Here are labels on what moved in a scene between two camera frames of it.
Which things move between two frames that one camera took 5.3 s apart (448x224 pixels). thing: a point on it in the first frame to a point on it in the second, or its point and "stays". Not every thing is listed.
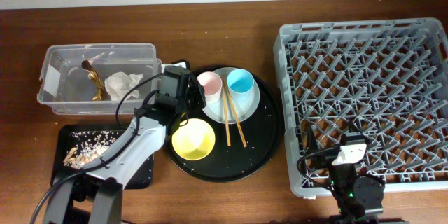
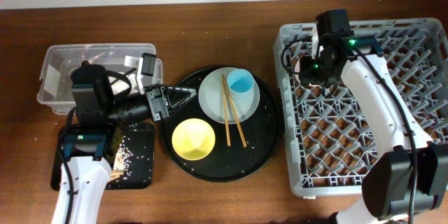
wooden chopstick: (236, 116) stays
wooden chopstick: (227, 114) stays
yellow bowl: (193, 139) stays
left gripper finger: (199, 92) to (183, 89)
